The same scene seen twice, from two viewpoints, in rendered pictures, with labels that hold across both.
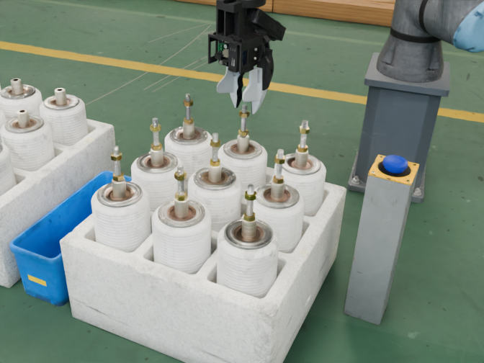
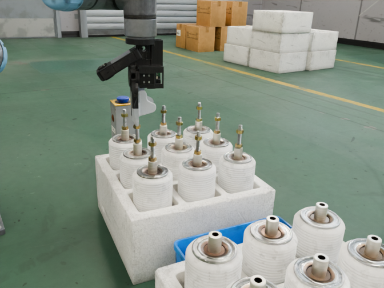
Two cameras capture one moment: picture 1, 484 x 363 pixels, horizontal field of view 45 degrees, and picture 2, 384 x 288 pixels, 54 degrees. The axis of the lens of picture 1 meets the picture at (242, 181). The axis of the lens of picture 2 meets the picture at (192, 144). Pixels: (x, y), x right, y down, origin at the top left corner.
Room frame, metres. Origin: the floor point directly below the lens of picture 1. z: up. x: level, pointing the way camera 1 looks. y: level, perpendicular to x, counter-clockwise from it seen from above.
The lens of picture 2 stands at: (1.58, 0.71, 0.64)
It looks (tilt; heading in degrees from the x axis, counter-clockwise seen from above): 21 degrees down; 221
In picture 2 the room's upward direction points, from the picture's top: 2 degrees clockwise
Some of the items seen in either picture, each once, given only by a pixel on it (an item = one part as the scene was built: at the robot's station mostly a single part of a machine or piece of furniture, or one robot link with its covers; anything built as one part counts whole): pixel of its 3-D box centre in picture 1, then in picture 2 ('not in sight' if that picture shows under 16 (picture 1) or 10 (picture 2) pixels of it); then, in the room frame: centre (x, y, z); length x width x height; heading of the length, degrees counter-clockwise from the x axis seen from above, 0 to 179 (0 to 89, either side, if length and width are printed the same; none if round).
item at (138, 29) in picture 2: not in sight; (140, 28); (0.96, 0.01, 0.57); 0.08 x 0.08 x 0.05
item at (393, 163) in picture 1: (395, 166); (123, 100); (0.82, -0.25, 0.32); 0.04 x 0.04 x 0.02
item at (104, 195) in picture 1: (119, 194); (237, 158); (0.80, 0.20, 0.25); 0.08 x 0.08 x 0.01
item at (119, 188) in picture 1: (119, 187); (238, 153); (0.80, 0.20, 0.26); 0.02 x 0.02 x 0.03
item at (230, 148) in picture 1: (243, 149); (137, 153); (0.97, 0.00, 0.25); 0.08 x 0.08 x 0.01
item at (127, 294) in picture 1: (214, 250); (177, 199); (0.87, 0.05, 0.09); 0.39 x 0.39 x 0.18; 67
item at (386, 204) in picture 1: (378, 244); (124, 147); (0.82, -0.25, 0.16); 0.07 x 0.07 x 0.31; 67
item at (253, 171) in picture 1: (240, 189); (138, 184); (0.97, 0.00, 0.16); 0.10 x 0.10 x 0.18
